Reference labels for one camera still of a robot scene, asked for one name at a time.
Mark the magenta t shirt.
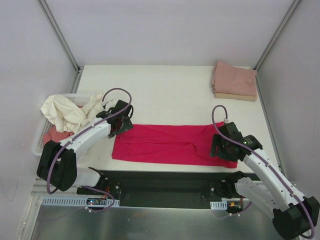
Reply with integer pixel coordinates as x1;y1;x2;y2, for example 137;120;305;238
111;124;238;169

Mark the cream white t shirt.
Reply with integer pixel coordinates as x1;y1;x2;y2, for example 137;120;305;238
40;93;104;133

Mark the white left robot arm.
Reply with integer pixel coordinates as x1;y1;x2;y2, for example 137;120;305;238
36;100;134;195

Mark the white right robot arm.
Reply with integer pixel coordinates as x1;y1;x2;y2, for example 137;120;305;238
210;122;320;240

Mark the white plastic laundry basket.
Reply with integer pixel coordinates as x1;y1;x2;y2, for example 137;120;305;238
32;93;91;157

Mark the folded tan t shirt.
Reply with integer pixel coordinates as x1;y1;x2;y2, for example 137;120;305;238
214;92;258;102

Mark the folded pink t shirt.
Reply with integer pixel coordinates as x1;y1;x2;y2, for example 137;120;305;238
212;61;257;97

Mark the dusty red t shirt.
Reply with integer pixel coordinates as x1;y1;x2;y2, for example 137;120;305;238
43;126;74;145

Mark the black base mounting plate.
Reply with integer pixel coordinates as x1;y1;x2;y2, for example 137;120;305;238
76;170;241;209

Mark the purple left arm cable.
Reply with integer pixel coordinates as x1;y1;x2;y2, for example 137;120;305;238
46;87;133;222

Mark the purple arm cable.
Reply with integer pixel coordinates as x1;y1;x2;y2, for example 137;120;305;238
46;87;133;222
211;104;316;237

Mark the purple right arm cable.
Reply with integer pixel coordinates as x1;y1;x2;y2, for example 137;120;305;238
211;104;316;237

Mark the right slotted cable duct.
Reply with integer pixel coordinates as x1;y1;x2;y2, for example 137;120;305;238
210;200;228;211

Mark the slotted cable duct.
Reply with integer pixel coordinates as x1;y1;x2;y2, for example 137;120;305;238
210;200;228;211
42;196;120;208

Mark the left slotted cable duct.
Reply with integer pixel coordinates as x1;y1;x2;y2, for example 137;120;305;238
42;196;120;208

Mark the aluminium front rail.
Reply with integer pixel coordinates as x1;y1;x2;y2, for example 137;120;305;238
31;174;301;201

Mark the right aluminium frame post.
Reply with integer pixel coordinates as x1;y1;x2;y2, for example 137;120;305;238
252;0;303;71

